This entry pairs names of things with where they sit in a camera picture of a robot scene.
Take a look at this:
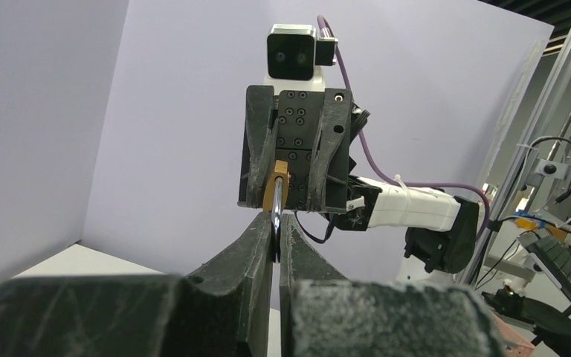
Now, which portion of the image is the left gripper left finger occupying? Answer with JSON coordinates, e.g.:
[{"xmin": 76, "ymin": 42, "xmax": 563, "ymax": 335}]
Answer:
[{"xmin": 0, "ymin": 213, "xmax": 273, "ymax": 356}]

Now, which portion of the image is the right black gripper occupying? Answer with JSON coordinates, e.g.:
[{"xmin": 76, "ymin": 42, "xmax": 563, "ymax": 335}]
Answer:
[{"xmin": 238, "ymin": 85, "xmax": 355, "ymax": 214}]

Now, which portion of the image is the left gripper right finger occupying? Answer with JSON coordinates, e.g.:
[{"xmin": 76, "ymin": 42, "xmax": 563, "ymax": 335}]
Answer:
[{"xmin": 280, "ymin": 214, "xmax": 505, "ymax": 356}]

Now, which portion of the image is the small brass padlock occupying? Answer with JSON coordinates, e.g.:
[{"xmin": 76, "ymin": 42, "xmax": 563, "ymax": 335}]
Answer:
[{"xmin": 262, "ymin": 160, "xmax": 290, "ymax": 263}]

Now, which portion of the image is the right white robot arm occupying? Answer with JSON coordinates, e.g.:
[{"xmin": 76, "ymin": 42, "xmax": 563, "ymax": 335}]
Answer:
[{"xmin": 238, "ymin": 85, "xmax": 480, "ymax": 275}]

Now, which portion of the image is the black keyboard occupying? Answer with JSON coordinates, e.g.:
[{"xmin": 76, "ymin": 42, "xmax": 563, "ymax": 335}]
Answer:
[{"xmin": 525, "ymin": 237, "xmax": 571, "ymax": 303}]

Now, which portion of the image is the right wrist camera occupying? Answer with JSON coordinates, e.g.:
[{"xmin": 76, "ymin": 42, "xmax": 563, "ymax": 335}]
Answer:
[{"xmin": 264, "ymin": 24, "xmax": 338, "ymax": 96}]

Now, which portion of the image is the vertical aluminium post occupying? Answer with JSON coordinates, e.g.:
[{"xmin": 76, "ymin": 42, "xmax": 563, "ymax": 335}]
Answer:
[{"xmin": 456, "ymin": 28, "xmax": 571, "ymax": 286}]

